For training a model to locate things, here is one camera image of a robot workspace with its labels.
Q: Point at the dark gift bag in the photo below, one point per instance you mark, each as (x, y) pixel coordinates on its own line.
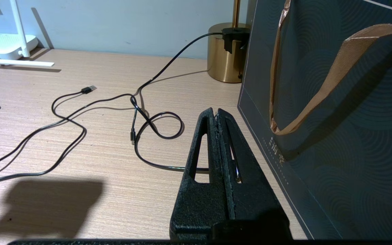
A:
(352, 153)

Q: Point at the brass desk lamp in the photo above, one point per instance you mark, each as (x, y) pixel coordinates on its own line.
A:
(221, 58)

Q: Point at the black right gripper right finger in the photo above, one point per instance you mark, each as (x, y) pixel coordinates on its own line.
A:
(250, 200)

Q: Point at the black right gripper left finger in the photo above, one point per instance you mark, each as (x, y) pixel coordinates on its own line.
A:
(199, 204)

